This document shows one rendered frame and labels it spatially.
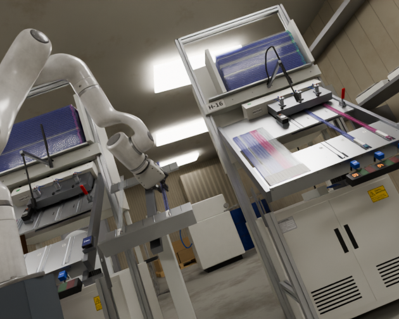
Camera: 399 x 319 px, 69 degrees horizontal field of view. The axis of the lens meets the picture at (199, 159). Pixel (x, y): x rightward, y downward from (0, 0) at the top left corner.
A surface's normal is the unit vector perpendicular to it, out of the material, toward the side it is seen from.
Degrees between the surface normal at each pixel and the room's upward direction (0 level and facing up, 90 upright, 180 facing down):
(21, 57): 117
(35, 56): 128
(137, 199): 90
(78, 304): 90
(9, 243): 90
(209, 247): 90
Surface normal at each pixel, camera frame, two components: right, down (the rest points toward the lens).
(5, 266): 0.72, -0.42
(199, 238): 0.12, -0.29
